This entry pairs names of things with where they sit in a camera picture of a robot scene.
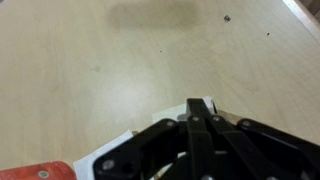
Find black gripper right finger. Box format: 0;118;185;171
203;99;222;122

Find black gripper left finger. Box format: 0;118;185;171
186;98;205;119

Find small white patterned carton box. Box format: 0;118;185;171
152;96;217;123

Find white paper towel sheet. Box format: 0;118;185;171
72;129;134;180

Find pink liquid spray bottle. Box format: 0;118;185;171
0;161;77;180

